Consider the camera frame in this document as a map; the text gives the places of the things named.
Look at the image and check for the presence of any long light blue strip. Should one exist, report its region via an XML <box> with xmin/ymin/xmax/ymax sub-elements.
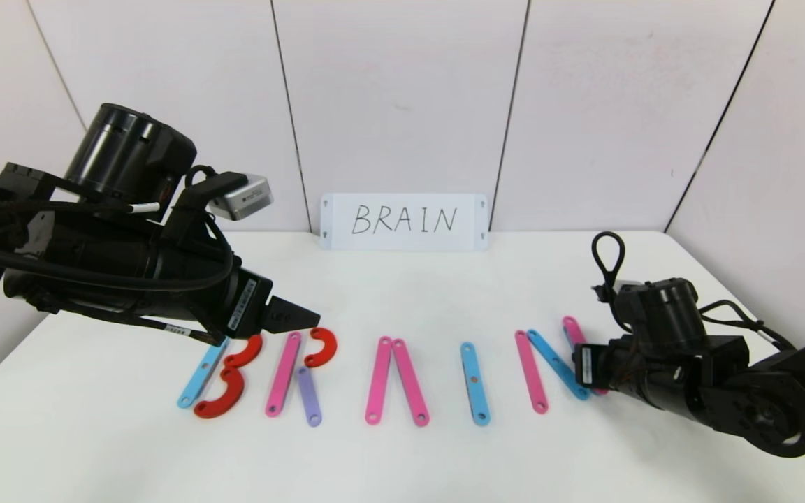
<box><xmin>177</xmin><ymin>339</ymin><xmax>231</xmax><ymax>409</ymax></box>

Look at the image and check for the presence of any black looped right arm cable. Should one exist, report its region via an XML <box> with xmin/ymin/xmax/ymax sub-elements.
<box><xmin>591</xmin><ymin>231</ymin><xmax>627</xmax><ymax>302</ymax></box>

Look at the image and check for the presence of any white BRAIN word card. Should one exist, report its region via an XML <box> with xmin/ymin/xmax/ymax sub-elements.
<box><xmin>321</xmin><ymin>193</ymin><xmax>488</xmax><ymax>251</ymax></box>

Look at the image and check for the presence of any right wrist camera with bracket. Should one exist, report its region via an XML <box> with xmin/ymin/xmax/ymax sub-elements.
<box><xmin>595</xmin><ymin>279</ymin><xmax>644</xmax><ymax>302</ymax></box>

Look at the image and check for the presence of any blue strip with middle hole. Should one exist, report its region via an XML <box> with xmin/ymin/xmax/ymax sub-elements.
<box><xmin>460</xmin><ymin>342</ymin><xmax>491</xmax><ymax>426</ymax></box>

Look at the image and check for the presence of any short purple strip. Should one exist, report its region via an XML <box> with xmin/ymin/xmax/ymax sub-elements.
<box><xmin>296</xmin><ymin>367</ymin><xmax>323</xmax><ymax>428</ymax></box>

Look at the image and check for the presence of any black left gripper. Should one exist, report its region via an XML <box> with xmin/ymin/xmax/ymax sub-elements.
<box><xmin>150</xmin><ymin>241</ymin><xmax>321</xmax><ymax>340</ymax></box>

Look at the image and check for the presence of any red curved piece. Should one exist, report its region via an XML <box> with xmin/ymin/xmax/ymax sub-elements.
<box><xmin>193</xmin><ymin>367</ymin><xmax>245</xmax><ymax>420</ymax></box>
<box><xmin>224</xmin><ymin>334</ymin><xmax>263</xmax><ymax>370</ymax></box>
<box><xmin>303</xmin><ymin>328</ymin><xmax>338</xmax><ymax>369</ymax></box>

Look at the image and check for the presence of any short blue strip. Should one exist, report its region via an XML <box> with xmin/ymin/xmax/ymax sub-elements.
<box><xmin>527</xmin><ymin>329</ymin><xmax>591</xmax><ymax>401</ymax></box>

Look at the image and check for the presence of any pink strip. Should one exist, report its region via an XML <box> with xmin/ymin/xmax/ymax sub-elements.
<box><xmin>266</xmin><ymin>332</ymin><xmax>302</xmax><ymax>418</ymax></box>
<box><xmin>365</xmin><ymin>336</ymin><xmax>393</xmax><ymax>425</ymax></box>
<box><xmin>514</xmin><ymin>330</ymin><xmax>549</xmax><ymax>415</ymax></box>
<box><xmin>392</xmin><ymin>338</ymin><xmax>430</xmax><ymax>427</ymax></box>
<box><xmin>562</xmin><ymin>316</ymin><xmax>609</xmax><ymax>397</ymax></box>

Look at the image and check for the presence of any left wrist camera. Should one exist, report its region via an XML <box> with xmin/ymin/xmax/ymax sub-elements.
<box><xmin>186</xmin><ymin>171</ymin><xmax>274</xmax><ymax>223</ymax></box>

